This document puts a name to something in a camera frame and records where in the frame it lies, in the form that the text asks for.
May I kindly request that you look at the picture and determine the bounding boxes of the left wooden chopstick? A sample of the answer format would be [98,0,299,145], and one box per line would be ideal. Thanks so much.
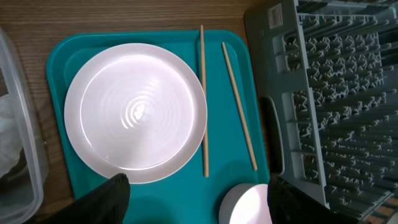
[200,25,210,178]

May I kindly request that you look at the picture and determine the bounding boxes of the clear plastic waste bin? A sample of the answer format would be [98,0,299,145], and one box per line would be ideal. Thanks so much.
[1,31,49,223]

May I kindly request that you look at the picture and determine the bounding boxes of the large white plate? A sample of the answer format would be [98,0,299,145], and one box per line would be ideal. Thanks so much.
[64,43,207,184]

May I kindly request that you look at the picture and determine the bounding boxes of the grey dishwasher rack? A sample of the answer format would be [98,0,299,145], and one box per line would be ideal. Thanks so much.
[244,0,397,223]

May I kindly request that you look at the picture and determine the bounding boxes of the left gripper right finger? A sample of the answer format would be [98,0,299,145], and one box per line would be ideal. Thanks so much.
[267,176,359,224]

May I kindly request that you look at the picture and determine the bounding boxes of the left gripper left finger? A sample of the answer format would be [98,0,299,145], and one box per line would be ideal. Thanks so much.
[39,173,131,224]

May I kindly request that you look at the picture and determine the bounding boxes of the wooden chopstick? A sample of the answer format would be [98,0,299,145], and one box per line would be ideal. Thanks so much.
[221,42,257,170]
[200,25,210,178]

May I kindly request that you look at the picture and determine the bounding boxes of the white napkin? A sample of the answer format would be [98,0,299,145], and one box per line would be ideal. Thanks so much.
[0,94,23,177]

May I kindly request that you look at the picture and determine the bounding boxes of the teal serving tray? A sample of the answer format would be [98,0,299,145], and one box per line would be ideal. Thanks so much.
[47,30,269,223]

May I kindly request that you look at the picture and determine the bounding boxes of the right wooden chopstick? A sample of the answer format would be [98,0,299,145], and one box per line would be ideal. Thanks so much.
[221,42,257,170]

